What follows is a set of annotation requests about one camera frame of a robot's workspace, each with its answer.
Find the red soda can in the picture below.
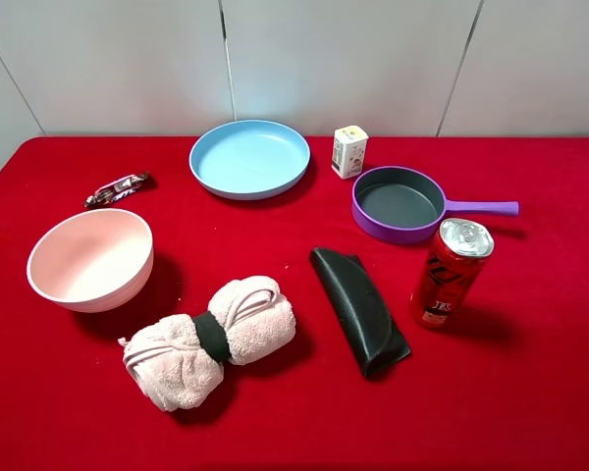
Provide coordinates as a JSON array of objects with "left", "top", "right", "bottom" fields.
[{"left": 410, "top": 218, "right": 495, "bottom": 328}]

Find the blue round plate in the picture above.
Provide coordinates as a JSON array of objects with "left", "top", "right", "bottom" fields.
[{"left": 188, "top": 120, "right": 310, "bottom": 201}]

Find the small white milk carton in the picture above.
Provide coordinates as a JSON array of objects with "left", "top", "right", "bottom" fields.
[{"left": 332, "top": 126, "right": 368, "bottom": 180}]

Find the black glasses case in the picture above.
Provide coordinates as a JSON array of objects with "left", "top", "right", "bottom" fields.
[{"left": 309, "top": 247, "right": 411, "bottom": 378}]

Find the black towel band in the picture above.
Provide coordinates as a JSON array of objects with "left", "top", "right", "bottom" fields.
[{"left": 192, "top": 311, "right": 231, "bottom": 363}]

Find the red tablecloth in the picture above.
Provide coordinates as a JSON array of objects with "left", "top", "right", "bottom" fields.
[{"left": 0, "top": 137, "right": 589, "bottom": 470}]

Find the pink rolled towel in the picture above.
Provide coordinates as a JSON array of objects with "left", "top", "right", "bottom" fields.
[{"left": 119, "top": 276, "right": 295, "bottom": 412}]

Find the chocolate bar wrapper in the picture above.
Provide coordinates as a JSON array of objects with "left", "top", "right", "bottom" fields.
[{"left": 83, "top": 172, "right": 150, "bottom": 209}]

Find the pink bowl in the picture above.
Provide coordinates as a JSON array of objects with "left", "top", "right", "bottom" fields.
[{"left": 27, "top": 209, "right": 154, "bottom": 313}]

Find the purple pan with handle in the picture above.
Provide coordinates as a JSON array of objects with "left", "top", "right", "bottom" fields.
[{"left": 351, "top": 166, "right": 519, "bottom": 244}]

